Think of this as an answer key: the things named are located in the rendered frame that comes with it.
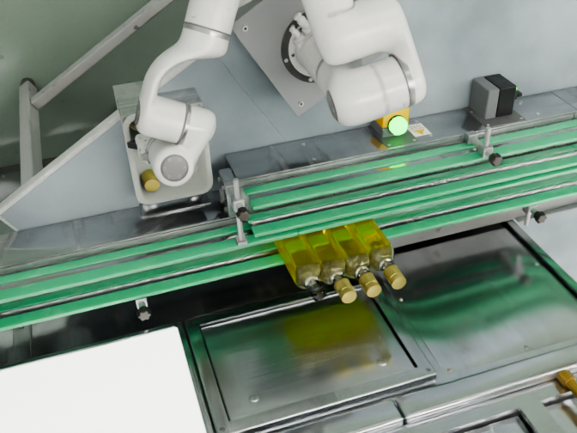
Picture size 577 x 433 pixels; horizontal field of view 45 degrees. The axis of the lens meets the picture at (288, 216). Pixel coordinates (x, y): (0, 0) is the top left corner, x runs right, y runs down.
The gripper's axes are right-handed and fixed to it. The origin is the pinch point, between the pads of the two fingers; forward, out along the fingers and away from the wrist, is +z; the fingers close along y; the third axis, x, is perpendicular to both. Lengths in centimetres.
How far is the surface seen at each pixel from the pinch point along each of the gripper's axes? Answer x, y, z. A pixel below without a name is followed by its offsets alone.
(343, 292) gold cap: -34, 30, -28
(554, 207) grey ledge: -42, 104, 3
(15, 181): -24, -40, 72
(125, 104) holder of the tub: 7.3, -5.1, 0.7
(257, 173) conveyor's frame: -12.5, 20.2, -2.9
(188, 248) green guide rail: -25.1, 1.5, -6.9
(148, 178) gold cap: -10.2, -3.6, 2.6
